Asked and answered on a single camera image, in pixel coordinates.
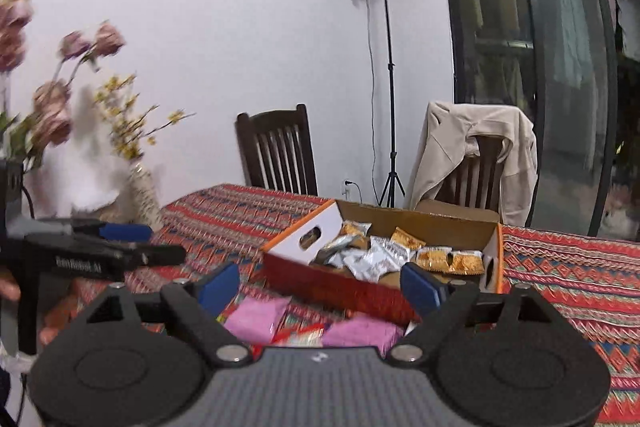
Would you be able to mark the beige jacket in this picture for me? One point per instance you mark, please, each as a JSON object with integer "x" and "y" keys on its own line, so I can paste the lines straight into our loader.
{"x": 445, "y": 142}

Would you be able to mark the pile of snack packets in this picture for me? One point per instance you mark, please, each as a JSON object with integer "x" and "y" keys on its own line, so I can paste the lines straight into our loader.
{"x": 380, "y": 257}

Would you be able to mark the dried pink roses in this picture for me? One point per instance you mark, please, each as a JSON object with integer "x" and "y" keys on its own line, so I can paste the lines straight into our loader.
{"x": 50, "y": 99}

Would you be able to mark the small floral vase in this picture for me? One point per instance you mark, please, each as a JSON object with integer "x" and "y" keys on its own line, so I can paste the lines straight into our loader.
{"x": 145, "y": 197}

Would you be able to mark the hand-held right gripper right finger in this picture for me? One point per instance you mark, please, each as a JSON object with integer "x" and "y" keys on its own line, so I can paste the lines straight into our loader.
{"x": 420, "y": 288}

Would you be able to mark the yellow flower sprigs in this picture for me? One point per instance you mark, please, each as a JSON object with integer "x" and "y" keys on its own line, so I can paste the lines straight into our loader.
{"x": 127, "y": 142}

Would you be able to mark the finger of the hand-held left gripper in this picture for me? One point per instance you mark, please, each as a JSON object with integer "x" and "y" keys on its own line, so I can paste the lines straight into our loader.
{"x": 125, "y": 232}
{"x": 160, "y": 254}

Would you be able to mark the red snack packet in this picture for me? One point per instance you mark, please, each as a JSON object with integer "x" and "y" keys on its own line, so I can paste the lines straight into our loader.
{"x": 300, "y": 336}

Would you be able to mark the wall socket with plug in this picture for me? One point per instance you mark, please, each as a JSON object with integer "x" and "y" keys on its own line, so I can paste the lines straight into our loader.
{"x": 349, "y": 189}

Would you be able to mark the dark wooden chair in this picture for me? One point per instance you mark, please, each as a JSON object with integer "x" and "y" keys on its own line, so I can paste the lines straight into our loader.
{"x": 275, "y": 147}

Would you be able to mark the red cardboard box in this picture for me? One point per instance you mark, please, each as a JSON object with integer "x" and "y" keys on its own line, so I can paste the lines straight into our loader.
{"x": 330, "y": 287}

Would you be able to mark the patterned red tablecloth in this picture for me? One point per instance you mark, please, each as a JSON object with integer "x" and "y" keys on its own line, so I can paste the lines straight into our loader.
{"x": 550, "y": 267}

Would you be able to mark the pink snack packet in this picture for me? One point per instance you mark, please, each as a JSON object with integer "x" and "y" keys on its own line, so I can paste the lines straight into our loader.
{"x": 255, "y": 317}
{"x": 360, "y": 334}

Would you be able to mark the sliding glass door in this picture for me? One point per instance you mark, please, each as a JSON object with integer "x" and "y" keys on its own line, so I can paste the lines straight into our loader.
{"x": 565, "y": 57}

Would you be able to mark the wooden chair with cushion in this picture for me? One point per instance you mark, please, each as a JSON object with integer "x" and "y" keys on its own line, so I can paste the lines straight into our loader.
{"x": 475, "y": 177}

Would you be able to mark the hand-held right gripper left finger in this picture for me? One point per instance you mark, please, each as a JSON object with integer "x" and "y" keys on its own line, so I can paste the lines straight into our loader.
{"x": 220, "y": 286}

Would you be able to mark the person's left hand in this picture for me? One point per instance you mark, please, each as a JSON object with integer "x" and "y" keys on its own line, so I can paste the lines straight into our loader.
{"x": 57, "y": 314}

